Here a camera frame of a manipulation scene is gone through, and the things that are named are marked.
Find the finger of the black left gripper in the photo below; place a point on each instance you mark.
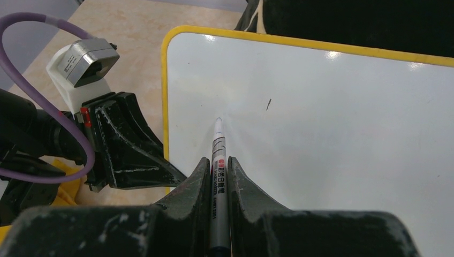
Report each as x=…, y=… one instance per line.
x=129, y=107
x=135, y=165

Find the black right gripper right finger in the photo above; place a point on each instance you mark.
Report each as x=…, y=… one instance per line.
x=261, y=226

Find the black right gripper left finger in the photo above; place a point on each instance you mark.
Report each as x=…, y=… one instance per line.
x=176, y=225

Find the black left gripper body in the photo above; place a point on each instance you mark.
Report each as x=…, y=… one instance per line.
x=90, y=124

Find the white marker pen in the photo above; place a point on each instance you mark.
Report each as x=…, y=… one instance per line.
x=219, y=236

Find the white whiteboard yellow frame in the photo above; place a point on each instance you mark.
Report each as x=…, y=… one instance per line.
x=318, y=125

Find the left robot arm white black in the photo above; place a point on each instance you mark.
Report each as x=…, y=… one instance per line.
x=28, y=133

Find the yellow cloth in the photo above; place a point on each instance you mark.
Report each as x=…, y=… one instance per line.
x=17, y=196

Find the black floral pillow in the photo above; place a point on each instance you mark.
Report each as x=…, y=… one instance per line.
x=422, y=27

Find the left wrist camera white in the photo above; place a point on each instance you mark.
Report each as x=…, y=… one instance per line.
x=78, y=71

